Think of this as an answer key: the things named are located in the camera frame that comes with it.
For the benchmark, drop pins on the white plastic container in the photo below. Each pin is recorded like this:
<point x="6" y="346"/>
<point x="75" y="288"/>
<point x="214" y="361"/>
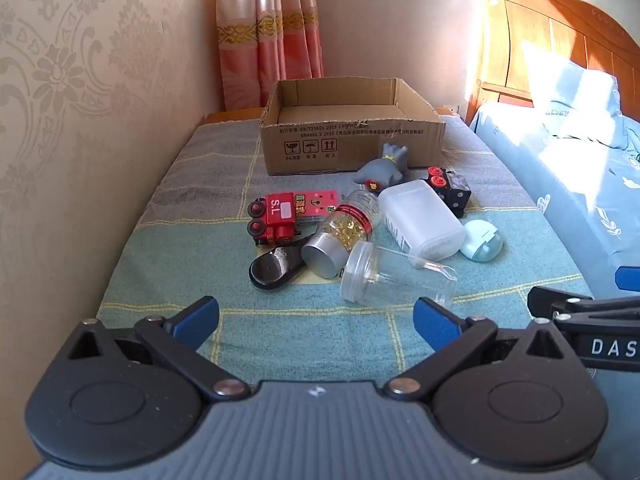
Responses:
<point x="420" y="220"/>

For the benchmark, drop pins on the clear plastic jar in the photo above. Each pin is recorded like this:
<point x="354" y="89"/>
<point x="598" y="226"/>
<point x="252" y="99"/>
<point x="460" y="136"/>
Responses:
<point x="390" y="282"/>

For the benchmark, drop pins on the pink curtain with gold band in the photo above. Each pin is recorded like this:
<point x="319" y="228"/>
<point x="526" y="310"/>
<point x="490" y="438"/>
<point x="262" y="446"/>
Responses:
<point x="280" y="35"/>

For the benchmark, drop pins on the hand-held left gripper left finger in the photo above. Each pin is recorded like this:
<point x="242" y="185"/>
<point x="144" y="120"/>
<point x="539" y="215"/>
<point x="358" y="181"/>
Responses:
<point x="197" y="320"/>

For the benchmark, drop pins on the grey toy figure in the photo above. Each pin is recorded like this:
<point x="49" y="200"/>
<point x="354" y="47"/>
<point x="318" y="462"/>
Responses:
<point x="382" y="170"/>

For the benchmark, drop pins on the black toy car red wheels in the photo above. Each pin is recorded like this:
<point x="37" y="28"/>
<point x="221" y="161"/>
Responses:
<point x="457" y="192"/>

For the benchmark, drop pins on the light blue pillow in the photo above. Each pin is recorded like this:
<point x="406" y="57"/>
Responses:
<point x="575" y="95"/>

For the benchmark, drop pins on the clear glass dropper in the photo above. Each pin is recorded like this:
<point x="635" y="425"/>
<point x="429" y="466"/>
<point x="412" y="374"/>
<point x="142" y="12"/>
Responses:
<point x="430" y="263"/>

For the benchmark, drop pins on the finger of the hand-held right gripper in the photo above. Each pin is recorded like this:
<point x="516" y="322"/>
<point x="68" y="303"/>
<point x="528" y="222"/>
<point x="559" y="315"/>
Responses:
<point x="575" y="305"/>
<point x="629" y="279"/>

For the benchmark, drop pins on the pink label plastic case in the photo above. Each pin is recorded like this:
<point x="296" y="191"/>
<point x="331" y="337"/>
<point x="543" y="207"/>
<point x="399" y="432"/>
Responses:
<point x="320" y="202"/>

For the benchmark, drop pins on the wooden bed headboard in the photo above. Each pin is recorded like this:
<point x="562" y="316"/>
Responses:
<point x="550" y="35"/>

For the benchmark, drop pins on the blue patterned bed sheet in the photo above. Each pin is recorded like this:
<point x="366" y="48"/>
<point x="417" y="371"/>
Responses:
<point x="575" y="195"/>

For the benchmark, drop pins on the brown cardboard box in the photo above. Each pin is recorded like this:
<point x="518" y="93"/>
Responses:
<point x="350" y="145"/>

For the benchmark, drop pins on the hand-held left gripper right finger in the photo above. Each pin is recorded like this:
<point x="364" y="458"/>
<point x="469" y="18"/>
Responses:
<point x="435" y="322"/>

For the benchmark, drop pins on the light blue round case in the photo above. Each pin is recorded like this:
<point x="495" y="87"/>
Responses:
<point x="480" y="242"/>

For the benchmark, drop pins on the red toy train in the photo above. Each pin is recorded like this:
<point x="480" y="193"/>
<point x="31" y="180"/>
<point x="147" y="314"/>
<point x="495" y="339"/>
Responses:
<point x="280" y="212"/>

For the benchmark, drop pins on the capsule jar with silver lid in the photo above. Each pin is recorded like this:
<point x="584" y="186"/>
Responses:
<point x="345" y="225"/>

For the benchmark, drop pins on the checked teal grey cloth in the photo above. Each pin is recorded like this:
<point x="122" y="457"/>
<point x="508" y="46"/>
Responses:
<point x="175" y="240"/>

